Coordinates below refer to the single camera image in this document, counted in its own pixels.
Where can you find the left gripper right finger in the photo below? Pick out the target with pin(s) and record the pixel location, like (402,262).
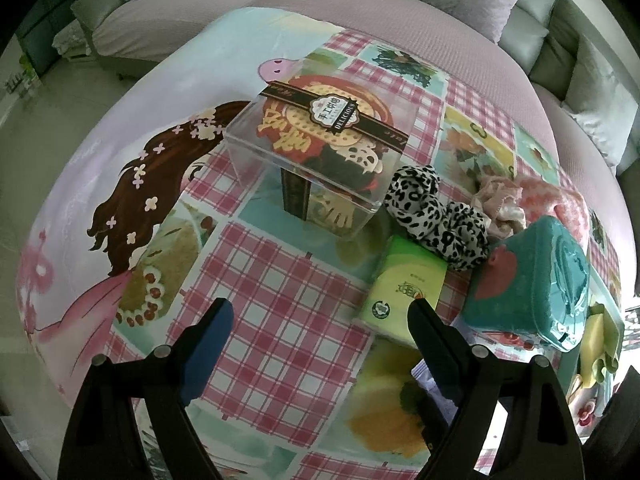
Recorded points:
(464,373)

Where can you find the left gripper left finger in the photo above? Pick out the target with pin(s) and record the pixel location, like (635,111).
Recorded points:
(199,347)

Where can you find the green tissue pack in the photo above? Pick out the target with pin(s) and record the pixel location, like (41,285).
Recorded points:
(407,272)

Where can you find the light green cloth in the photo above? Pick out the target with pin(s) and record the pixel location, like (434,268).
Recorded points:
(598,354)

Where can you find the leopard print scrunchie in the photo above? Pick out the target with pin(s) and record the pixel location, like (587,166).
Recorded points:
(453,231)

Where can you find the pink white striped towel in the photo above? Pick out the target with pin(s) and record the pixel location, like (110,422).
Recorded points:
(540,198)

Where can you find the purple wipes packet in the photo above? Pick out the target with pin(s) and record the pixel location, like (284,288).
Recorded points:
(425,379)

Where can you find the teal wipes pack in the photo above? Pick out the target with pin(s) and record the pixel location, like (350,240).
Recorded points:
(533,285)

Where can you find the patchwork tablecloth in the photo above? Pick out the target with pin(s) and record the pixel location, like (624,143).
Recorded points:
(148,224)

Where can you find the clear gift box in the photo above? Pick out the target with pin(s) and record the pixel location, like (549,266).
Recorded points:
(325,145)

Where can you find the light grey cushion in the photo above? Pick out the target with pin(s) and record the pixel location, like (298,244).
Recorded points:
(600,104)

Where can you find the grey sofa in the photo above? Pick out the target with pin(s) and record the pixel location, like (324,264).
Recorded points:
(540,39)

